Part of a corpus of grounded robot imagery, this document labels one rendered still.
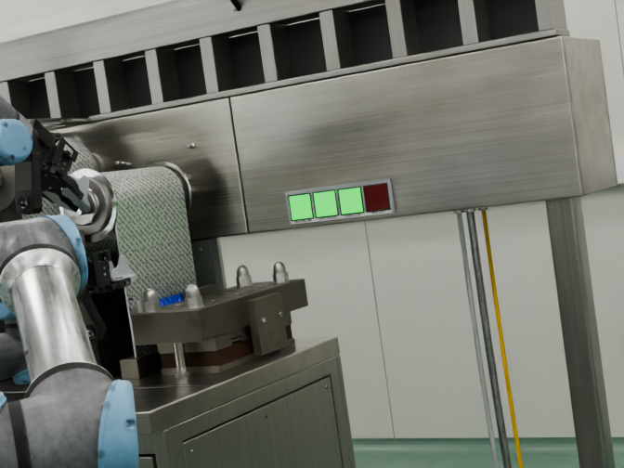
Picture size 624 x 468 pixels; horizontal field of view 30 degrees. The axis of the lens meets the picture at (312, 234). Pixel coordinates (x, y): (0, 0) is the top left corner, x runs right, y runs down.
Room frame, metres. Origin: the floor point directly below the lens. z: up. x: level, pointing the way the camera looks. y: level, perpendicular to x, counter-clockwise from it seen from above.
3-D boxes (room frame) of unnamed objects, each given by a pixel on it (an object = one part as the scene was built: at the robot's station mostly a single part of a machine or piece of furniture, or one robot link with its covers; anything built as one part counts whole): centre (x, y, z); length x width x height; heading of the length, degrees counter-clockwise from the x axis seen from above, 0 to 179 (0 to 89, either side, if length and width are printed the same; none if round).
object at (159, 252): (2.40, 0.32, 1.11); 0.23 x 0.01 x 0.18; 150
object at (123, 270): (2.28, 0.37, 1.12); 0.09 x 0.03 x 0.06; 149
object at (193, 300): (2.21, 0.24, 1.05); 0.04 x 0.04 x 0.04
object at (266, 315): (2.34, 0.11, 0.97); 0.10 x 0.03 x 0.11; 150
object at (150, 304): (2.25, 0.33, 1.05); 0.04 x 0.04 x 0.04
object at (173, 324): (2.37, 0.20, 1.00); 0.40 x 0.16 x 0.06; 150
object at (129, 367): (2.40, 0.32, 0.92); 0.28 x 0.04 x 0.04; 150
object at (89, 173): (2.33, 0.43, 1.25); 0.15 x 0.01 x 0.15; 60
